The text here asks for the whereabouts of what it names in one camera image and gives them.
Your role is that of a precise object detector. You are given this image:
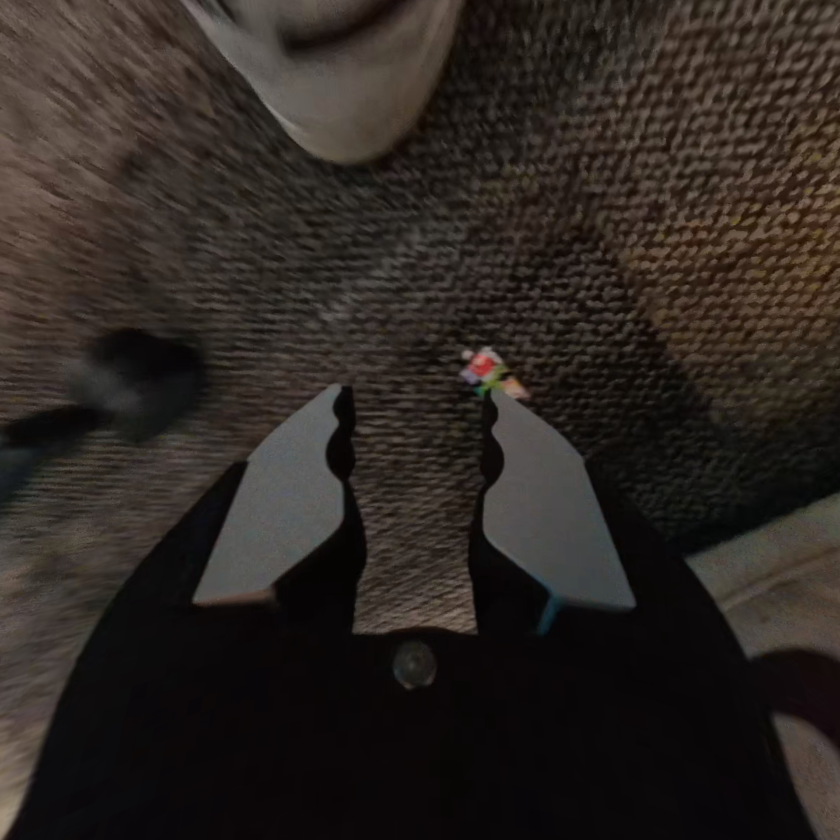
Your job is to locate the pale board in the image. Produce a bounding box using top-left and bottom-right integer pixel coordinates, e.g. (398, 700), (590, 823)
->
(683, 493), (840, 840)

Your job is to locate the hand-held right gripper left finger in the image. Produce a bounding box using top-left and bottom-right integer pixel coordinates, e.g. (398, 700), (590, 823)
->
(193, 385), (366, 607)

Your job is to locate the colourful puzzle piece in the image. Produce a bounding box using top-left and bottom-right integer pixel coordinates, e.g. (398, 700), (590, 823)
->
(458, 346), (531, 403)

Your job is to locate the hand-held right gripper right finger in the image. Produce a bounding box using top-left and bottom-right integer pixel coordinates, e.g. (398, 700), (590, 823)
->
(470, 394), (637, 634)

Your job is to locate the white shoe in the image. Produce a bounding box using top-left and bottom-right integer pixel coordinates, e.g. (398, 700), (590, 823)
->
(184, 0), (467, 166)

